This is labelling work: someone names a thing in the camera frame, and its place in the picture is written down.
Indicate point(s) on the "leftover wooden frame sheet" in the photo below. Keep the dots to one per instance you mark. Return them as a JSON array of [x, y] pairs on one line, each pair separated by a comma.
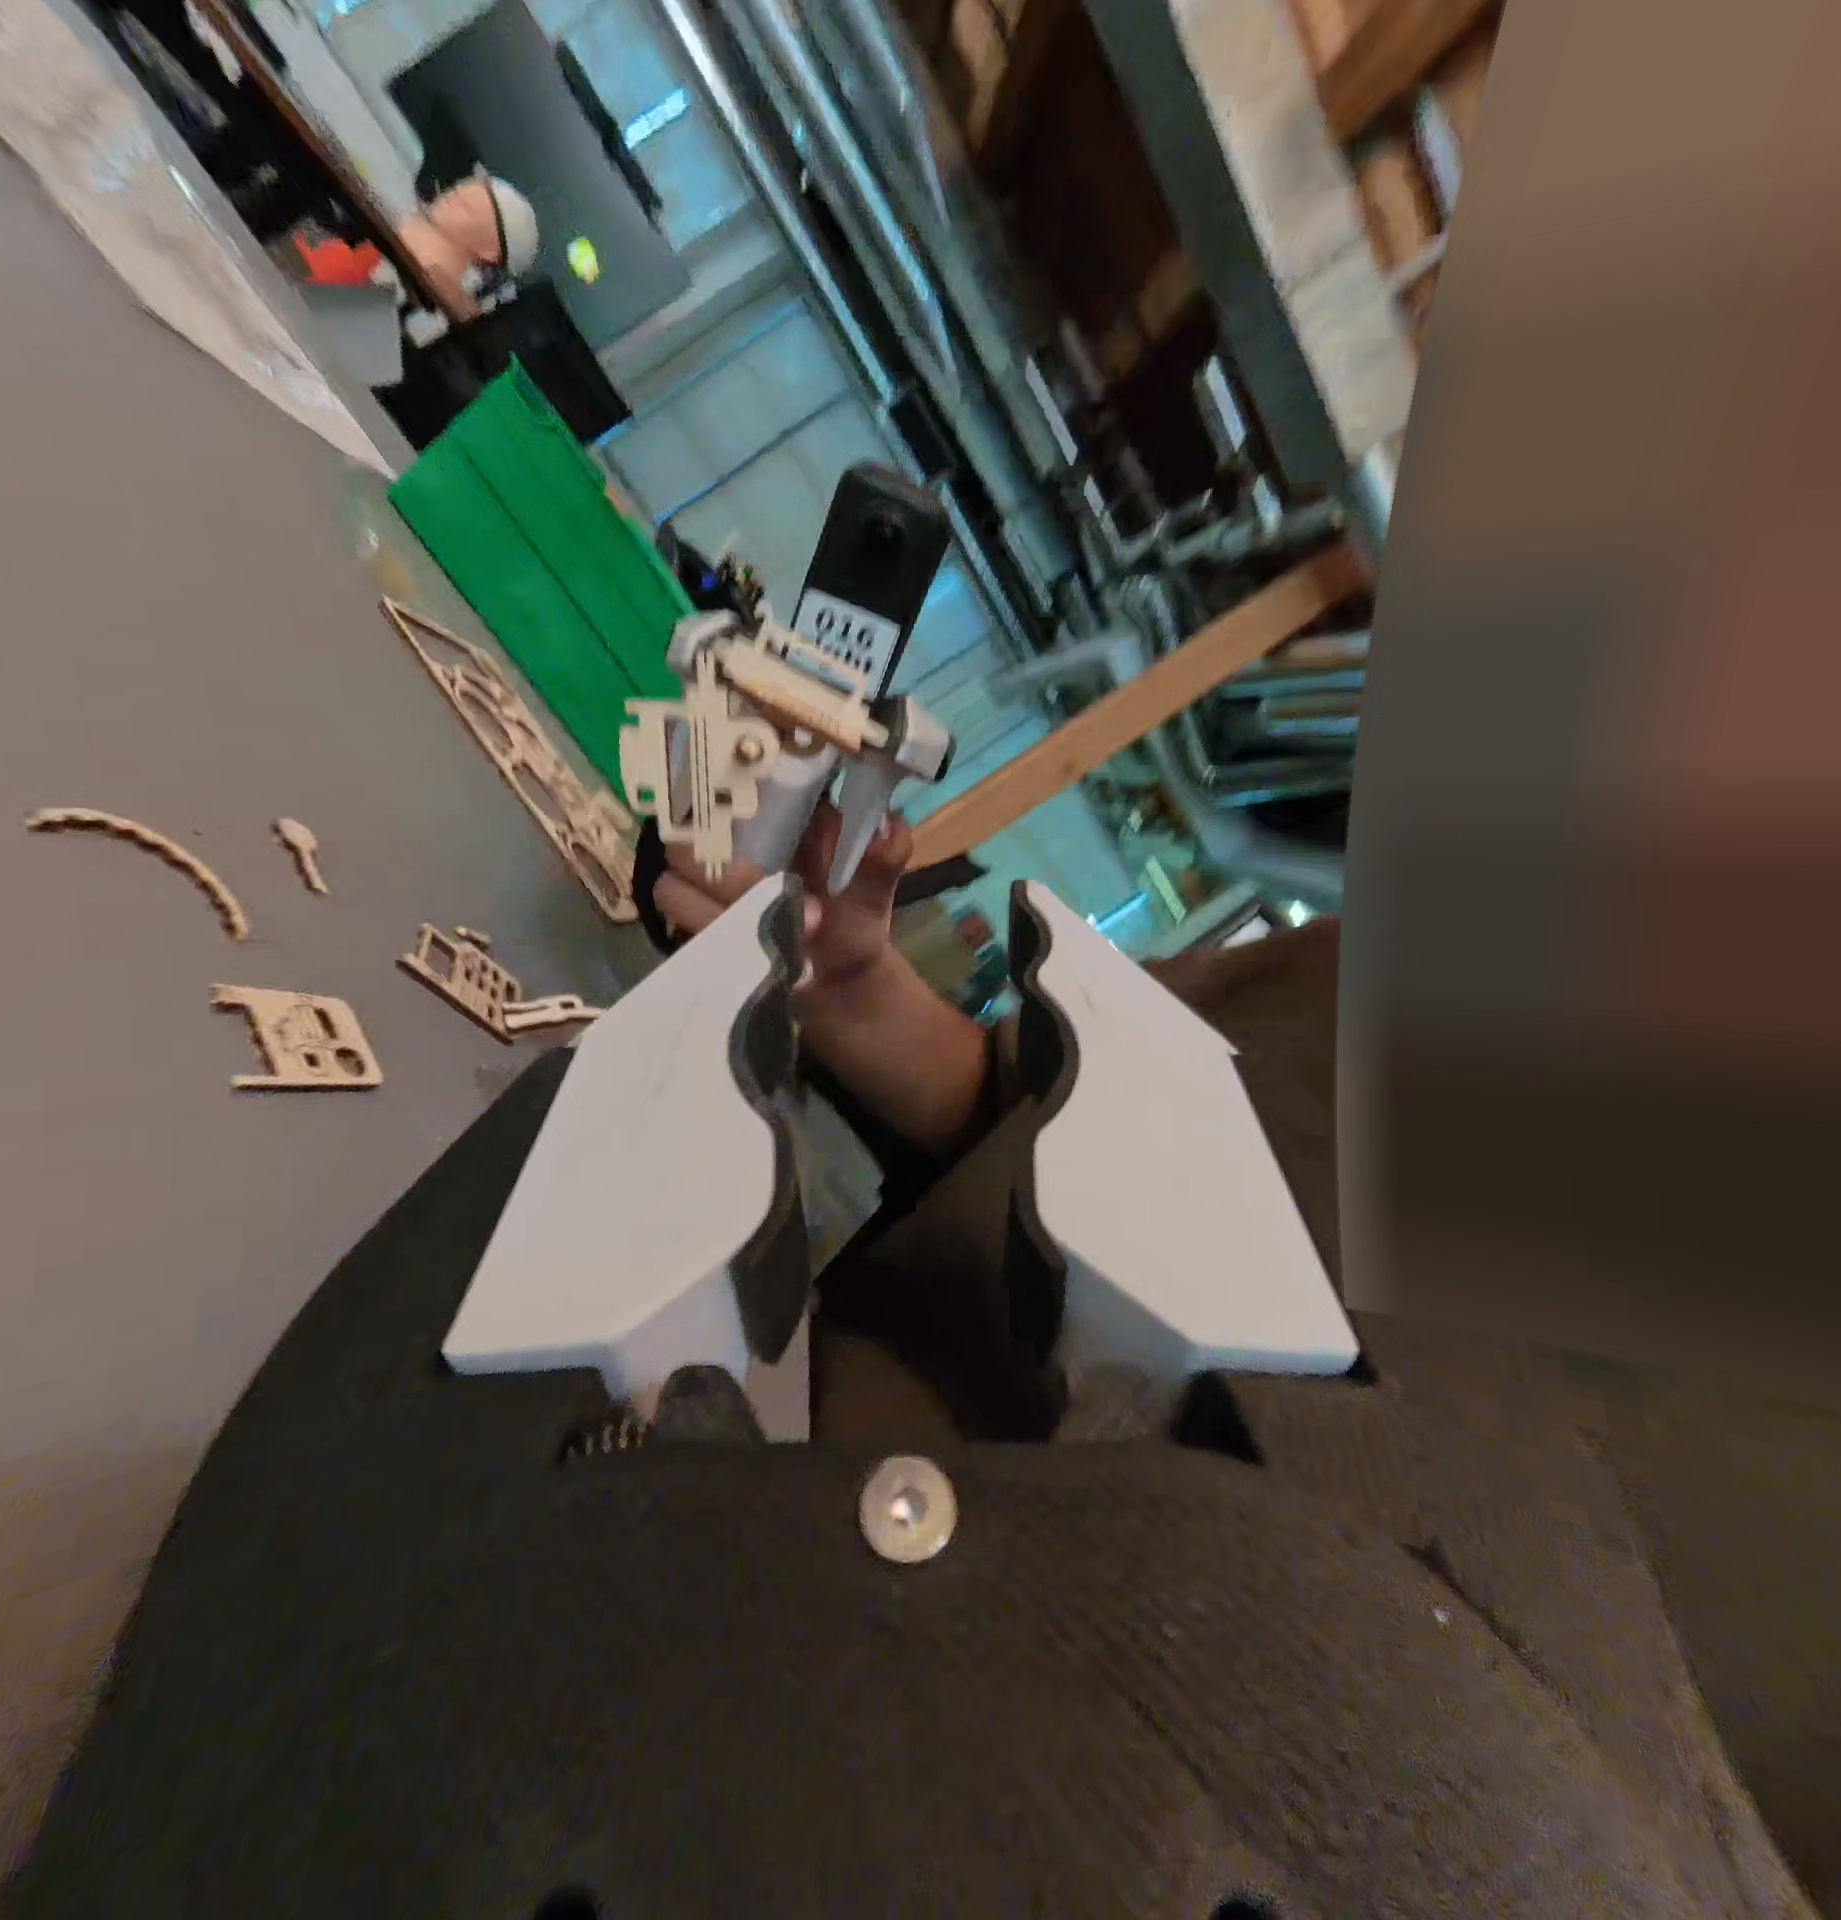
[[515, 752]]

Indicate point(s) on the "person's right forearm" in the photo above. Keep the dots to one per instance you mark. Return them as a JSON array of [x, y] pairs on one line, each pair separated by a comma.
[[906, 1049]]

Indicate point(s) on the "person's right hand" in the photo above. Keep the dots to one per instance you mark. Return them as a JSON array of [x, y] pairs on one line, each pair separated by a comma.
[[846, 915]]

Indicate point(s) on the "yellow sticker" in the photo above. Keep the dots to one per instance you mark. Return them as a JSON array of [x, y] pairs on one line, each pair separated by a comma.
[[584, 259]]

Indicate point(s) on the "flat instruction paper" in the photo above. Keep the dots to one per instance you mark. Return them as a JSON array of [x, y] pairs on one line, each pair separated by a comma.
[[156, 224]]

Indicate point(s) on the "black box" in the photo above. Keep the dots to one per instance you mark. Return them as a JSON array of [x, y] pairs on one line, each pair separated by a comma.
[[546, 376]]

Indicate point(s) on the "key-shaped wooden piece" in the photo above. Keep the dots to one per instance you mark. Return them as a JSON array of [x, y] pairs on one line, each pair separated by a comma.
[[304, 851]]

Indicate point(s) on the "mannequin head with white cap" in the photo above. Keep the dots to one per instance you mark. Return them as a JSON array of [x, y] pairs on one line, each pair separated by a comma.
[[486, 234]]

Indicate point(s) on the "dark monitor screen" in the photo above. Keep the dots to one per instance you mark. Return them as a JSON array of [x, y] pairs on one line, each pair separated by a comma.
[[470, 107]]

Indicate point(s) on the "wooden beam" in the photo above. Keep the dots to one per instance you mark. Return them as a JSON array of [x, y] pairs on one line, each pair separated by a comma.
[[1160, 683]]

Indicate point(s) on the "green plastic bin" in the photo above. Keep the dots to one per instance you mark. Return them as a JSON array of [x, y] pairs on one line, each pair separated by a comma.
[[532, 572]]

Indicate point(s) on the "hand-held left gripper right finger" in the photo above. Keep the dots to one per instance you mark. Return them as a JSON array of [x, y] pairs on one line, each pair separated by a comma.
[[1192, 1201]]

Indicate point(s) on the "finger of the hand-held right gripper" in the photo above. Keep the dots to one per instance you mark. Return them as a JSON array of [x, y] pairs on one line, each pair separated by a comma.
[[785, 808], [899, 773]]

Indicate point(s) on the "long wooden table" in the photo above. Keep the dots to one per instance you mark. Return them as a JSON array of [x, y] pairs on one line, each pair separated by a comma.
[[322, 148]]

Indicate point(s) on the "grey desk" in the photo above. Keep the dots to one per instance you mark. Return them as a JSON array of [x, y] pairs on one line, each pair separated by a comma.
[[186, 1277]]

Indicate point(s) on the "black camera bar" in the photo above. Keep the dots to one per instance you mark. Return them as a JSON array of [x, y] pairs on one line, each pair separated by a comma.
[[589, 114]]

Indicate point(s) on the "orange object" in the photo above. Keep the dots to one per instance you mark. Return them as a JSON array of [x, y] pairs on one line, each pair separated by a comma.
[[335, 259]]

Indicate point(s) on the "small wooden frame piece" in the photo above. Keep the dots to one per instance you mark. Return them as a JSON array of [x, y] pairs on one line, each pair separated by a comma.
[[476, 983]]

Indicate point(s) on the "small wooden panel piece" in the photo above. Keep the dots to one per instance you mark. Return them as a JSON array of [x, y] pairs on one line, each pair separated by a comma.
[[307, 1045]]

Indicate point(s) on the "silver ventilation duct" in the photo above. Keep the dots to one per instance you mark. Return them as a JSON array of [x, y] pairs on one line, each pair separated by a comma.
[[800, 224]]

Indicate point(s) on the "curved toothed wooden piece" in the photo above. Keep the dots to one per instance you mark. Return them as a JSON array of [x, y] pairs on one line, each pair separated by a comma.
[[169, 863]]

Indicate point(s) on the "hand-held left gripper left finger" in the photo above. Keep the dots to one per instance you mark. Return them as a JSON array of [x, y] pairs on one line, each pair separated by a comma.
[[621, 1201]]

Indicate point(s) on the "wooden truck model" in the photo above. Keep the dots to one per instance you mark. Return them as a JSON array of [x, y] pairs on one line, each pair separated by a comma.
[[694, 766]]

